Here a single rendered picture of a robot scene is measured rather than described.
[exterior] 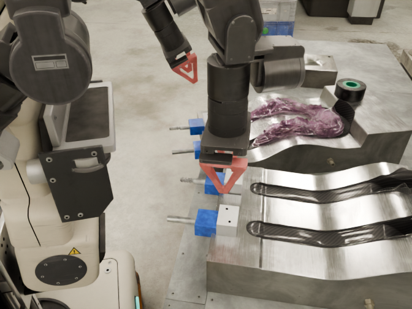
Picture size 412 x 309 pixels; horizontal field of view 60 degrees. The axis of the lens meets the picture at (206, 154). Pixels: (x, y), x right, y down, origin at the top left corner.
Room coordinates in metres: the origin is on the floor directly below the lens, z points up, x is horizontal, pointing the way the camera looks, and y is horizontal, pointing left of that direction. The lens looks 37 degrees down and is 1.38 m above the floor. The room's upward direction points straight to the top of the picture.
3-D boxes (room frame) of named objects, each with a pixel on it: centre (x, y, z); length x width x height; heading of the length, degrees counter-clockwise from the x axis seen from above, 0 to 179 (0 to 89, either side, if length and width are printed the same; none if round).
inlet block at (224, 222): (0.45, 0.01, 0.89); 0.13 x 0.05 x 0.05; 81
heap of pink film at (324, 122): (0.81, -0.24, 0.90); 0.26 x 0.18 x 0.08; 98
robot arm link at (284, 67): (0.45, -0.07, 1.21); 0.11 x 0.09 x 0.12; 105
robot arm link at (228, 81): (0.44, -0.04, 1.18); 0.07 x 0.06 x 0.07; 105
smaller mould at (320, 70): (1.25, -0.37, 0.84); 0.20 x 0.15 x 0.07; 81
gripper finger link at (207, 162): (0.42, -0.03, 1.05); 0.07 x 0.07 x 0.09; 81
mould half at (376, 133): (0.82, -0.24, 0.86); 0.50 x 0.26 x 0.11; 98
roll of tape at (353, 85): (0.90, -0.40, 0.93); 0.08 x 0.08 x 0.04
